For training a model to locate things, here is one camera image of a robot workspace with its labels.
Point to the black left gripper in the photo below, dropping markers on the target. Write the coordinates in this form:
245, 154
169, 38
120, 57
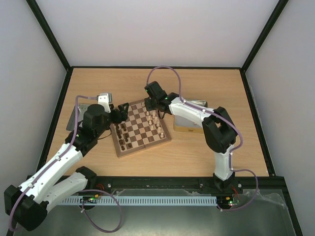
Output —
124, 115

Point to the white pieces on board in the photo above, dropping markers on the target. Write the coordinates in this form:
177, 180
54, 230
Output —
151, 125

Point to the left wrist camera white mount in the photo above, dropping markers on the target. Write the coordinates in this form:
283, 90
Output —
106, 101

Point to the light blue slotted cable duct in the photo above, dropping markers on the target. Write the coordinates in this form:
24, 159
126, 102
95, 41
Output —
154, 201

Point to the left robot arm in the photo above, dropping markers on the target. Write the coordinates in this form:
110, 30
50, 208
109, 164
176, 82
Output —
30, 202

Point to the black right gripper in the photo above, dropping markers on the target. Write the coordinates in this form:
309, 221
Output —
149, 104

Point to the dark chess pieces group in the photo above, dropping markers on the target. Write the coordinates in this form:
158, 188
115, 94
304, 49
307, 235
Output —
123, 137

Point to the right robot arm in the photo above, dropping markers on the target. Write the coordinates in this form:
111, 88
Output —
218, 128

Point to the gold metal tin tray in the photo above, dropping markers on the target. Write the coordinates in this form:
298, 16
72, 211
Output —
181, 124

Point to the wooden chess board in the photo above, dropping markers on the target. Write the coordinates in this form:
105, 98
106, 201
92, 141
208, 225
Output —
138, 141

